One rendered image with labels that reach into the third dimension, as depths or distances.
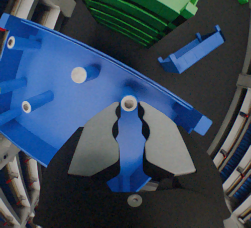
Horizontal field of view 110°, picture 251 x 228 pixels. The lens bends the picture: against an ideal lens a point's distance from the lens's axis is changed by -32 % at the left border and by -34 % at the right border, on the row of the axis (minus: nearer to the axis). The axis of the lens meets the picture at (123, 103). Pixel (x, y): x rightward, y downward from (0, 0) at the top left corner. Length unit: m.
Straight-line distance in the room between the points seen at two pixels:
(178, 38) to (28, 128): 0.74
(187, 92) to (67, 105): 0.66
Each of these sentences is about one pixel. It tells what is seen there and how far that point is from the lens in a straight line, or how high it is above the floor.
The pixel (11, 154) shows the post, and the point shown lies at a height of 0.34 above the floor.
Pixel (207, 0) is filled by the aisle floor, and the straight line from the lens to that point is 0.97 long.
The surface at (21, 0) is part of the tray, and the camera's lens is 0.56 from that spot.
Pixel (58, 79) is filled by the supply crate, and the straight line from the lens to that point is 0.22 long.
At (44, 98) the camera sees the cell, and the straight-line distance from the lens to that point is 0.20.
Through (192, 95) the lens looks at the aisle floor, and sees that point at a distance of 0.79.
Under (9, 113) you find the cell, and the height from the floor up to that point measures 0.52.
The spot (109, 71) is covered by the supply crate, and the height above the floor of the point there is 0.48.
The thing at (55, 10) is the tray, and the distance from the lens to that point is 0.70.
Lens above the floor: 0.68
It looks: 75 degrees down
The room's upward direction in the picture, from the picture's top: 178 degrees counter-clockwise
